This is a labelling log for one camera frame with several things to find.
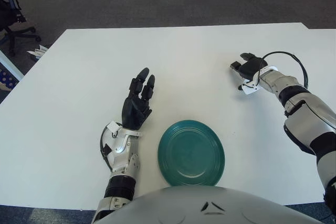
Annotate white paper scraps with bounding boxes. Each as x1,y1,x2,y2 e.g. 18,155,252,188
27,45,49,58

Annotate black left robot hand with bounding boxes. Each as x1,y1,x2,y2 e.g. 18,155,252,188
122,68,156,130

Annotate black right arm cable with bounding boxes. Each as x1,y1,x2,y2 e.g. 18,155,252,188
258,50,308,88

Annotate black office chair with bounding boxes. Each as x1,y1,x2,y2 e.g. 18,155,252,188
0,0,41,57

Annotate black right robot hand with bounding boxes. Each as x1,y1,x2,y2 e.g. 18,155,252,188
229,52,268,91

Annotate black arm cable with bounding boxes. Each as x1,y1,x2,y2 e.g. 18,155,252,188
99,125,116,172
258,50,308,88

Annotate white desk edge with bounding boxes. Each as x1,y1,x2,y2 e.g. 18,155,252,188
0,50,25,80

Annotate green ceramic plate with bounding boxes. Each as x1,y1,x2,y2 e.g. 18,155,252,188
157,120,226,187

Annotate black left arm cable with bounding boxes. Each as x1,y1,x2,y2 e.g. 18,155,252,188
99,125,116,172

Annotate grey robot torso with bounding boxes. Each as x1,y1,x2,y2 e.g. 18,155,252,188
94,186,322,224

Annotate blue dotted patterned panel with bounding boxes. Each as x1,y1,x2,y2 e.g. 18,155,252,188
0,68,19,91

